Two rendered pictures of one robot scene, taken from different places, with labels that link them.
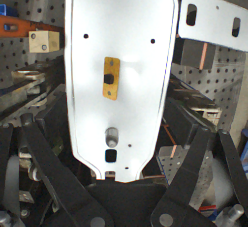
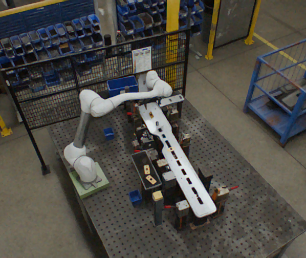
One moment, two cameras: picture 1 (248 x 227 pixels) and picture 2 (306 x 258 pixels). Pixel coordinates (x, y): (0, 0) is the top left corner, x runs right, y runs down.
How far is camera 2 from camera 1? 313 cm
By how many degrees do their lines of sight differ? 63
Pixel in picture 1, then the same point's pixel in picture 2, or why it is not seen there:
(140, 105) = (159, 117)
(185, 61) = (164, 110)
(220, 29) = (167, 102)
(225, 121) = (216, 135)
